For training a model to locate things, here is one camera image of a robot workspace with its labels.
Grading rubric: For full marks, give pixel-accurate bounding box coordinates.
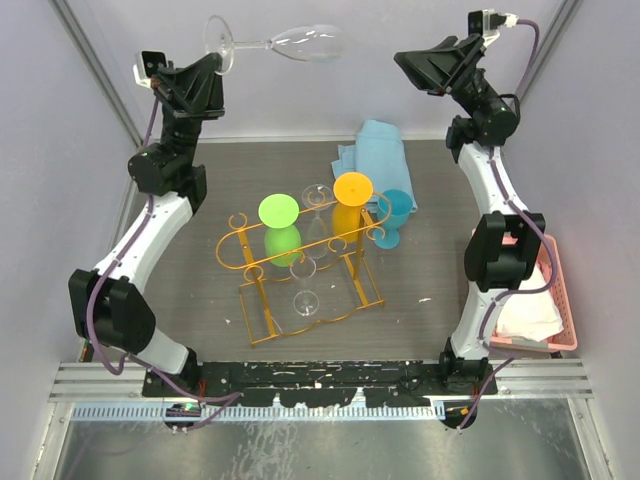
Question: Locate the white cloth in basket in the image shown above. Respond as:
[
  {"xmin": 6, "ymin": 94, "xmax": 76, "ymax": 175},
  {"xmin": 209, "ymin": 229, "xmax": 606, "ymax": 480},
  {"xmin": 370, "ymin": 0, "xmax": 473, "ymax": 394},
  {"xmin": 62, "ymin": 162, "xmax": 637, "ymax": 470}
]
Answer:
[{"xmin": 495, "ymin": 290, "xmax": 563, "ymax": 342}]

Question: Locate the light blue folded cloth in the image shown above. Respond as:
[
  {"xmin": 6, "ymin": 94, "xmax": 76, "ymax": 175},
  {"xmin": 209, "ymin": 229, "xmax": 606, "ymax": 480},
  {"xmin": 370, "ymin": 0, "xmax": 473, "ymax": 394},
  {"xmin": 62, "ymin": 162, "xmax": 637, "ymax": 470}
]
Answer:
[{"xmin": 331, "ymin": 120, "xmax": 418, "ymax": 213}]

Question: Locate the gold wire glass rack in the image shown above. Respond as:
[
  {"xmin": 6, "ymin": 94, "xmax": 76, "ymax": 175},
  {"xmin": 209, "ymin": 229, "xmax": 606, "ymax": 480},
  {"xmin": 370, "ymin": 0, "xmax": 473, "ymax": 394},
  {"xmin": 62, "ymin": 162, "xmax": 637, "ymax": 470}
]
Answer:
[{"xmin": 215, "ymin": 194, "xmax": 385, "ymax": 346}]

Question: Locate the orange plastic wine glass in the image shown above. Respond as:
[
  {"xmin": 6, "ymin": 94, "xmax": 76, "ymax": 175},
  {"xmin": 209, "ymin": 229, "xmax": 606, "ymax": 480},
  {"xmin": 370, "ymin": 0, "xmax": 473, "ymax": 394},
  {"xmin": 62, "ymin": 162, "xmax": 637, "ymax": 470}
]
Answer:
[{"xmin": 332, "ymin": 172, "xmax": 374, "ymax": 243}]

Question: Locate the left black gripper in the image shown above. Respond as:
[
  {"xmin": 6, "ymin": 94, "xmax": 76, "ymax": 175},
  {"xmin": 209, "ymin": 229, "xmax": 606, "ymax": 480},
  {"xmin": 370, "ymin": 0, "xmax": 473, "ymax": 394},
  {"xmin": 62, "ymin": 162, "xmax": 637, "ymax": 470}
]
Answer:
[{"xmin": 148, "ymin": 53, "xmax": 224, "ymax": 171}]

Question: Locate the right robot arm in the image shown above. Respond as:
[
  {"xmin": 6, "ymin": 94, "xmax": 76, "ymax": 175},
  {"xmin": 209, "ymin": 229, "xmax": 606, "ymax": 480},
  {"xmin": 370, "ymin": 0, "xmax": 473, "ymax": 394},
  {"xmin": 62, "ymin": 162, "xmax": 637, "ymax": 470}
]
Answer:
[{"xmin": 394, "ymin": 34, "xmax": 547, "ymax": 394}]

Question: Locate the clear flute glass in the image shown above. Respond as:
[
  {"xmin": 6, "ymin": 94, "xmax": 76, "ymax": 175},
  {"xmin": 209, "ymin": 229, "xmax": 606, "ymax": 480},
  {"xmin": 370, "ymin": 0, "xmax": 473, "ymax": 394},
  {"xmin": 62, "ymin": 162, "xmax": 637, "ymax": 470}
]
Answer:
[
  {"xmin": 203, "ymin": 15, "xmax": 345, "ymax": 75},
  {"xmin": 290, "ymin": 256, "xmax": 319, "ymax": 317},
  {"xmin": 302, "ymin": 184, "xmax": 334, "ymax": 260}
]

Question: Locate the blue plastic wine glass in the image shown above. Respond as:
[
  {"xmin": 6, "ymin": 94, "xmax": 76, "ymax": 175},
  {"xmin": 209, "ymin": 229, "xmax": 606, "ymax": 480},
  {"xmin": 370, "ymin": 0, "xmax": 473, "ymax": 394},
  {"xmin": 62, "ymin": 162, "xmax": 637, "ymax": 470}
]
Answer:
[{"xmin": 373, "ymin": 189, "xmax": 413, "ymax": 249}]

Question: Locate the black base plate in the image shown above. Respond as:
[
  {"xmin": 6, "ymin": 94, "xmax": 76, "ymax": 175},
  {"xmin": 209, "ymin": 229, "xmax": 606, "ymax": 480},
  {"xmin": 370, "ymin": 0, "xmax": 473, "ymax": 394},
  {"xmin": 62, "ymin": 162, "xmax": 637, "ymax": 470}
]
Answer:
[{"xmin": 141, "ymin": 359, "xmax": 498, "ymax": 409}]

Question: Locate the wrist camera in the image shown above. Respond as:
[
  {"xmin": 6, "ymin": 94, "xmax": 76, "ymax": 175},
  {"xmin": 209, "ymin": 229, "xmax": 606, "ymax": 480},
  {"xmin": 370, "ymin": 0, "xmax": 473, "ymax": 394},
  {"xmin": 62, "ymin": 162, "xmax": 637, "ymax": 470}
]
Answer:
[
  {"xmin": 467, "ymin": 9, "xmax": 519, "ymax": 48},
  {"xmin": 133, "ymin": 50, "xmax": 167, "ymax": 89}
]

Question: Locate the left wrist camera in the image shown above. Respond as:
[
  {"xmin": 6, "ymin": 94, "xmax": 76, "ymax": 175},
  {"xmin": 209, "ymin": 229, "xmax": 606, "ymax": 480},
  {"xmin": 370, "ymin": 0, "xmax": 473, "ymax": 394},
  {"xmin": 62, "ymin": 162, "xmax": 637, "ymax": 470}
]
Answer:
[{"xmin": 133, "ymin": 50, "xmax": 167, "ymax": 89}]

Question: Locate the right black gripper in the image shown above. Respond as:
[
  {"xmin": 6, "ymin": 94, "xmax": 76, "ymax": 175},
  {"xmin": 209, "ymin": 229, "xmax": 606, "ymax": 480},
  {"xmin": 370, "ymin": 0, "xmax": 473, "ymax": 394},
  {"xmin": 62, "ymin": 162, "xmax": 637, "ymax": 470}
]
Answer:
[{"xmin": 388, "ymin": 33, "xmax": 496, "ymax": 115}]

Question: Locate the green plastic wine glass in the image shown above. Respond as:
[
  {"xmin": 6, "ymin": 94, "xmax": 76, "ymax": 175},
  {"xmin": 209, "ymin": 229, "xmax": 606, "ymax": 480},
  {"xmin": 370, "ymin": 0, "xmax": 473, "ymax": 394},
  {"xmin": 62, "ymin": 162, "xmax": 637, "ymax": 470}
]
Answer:
[{"xmin": 258, "ymin": 193, "xmax": 302, "ymax": 268}]

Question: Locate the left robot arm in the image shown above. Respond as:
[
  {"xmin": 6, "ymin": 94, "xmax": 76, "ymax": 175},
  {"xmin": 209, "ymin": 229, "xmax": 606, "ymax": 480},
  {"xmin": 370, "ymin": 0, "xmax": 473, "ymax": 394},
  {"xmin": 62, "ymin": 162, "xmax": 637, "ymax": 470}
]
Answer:
[{"xmin": 68, "ymin": 51, "xmax": 225, "ymax": 396}]

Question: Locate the clear flute glass front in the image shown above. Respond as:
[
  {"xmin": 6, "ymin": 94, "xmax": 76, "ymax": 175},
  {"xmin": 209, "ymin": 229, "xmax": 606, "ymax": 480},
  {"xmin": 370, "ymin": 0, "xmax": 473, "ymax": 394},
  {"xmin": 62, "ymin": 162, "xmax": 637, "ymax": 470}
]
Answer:
[{"xmin": 203, "ymin": 15, "xmax": 345, "ymax": 75}]

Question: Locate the pink plastic basket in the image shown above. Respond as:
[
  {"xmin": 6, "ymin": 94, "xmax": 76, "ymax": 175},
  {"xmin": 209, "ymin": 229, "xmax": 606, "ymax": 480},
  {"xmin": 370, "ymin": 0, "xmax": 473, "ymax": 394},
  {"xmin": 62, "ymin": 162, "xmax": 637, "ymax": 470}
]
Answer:
[{"xmin": 489, "ymin": 235, "xmax": 578, "ymax": 353}]

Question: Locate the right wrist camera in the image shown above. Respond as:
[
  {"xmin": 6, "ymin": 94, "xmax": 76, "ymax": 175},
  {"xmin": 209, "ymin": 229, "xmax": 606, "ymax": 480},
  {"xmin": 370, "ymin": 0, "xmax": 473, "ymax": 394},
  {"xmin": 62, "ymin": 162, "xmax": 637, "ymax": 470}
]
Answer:
[{"xmin": 467, "ymin": 9, "xmax": 519, "ymax": 48}]

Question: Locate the slotted cable duct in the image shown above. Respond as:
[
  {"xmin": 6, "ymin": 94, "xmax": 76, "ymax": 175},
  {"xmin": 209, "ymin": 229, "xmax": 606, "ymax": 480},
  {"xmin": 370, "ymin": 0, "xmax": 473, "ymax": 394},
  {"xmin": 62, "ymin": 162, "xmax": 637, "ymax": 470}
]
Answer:
[{"xmin": 71, "ymin": 400, "xmax": 445, "ymax": 423}]

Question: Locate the clear flute glass back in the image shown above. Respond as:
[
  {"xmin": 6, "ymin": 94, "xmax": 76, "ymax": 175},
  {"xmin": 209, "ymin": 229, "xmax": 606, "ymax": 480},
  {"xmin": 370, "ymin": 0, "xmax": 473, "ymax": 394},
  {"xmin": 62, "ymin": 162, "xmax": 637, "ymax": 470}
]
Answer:
[{"xmin": 302, "ymin": 184, "xmax": 334, "ymax": 260}]

